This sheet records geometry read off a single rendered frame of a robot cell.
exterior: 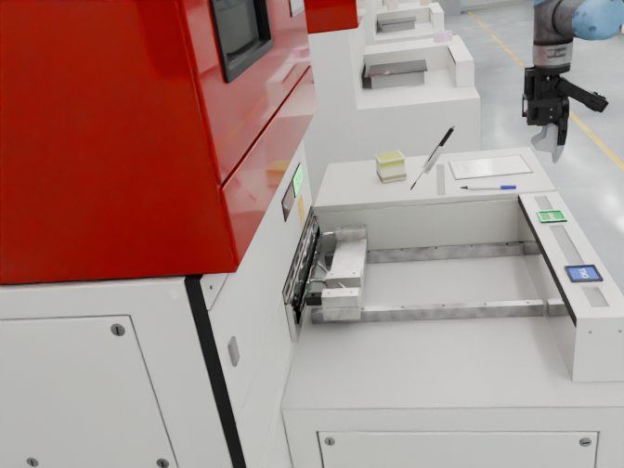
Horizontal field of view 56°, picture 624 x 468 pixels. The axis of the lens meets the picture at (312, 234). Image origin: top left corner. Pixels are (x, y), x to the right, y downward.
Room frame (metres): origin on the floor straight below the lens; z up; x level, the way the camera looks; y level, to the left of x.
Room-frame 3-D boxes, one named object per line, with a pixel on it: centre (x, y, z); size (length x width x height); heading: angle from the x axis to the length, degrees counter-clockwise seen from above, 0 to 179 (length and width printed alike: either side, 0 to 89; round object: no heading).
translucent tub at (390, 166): (1.58, -0.25, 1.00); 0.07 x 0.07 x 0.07; 3
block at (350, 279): (1.17, -0.06, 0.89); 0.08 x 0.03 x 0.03; 79
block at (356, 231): (1.40, -0.11, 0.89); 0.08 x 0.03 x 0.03; 79
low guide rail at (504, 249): (1.34, -0.27, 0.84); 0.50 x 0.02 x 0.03; 79
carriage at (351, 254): (1.24, -0.07, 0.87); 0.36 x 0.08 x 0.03; 169
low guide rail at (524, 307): (1.07, -0.22, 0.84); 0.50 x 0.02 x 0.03; 79
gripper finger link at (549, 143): (1.18, -0.53, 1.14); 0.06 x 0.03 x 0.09; 79
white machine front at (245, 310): (1.06, 0.08, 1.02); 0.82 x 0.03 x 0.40; 169
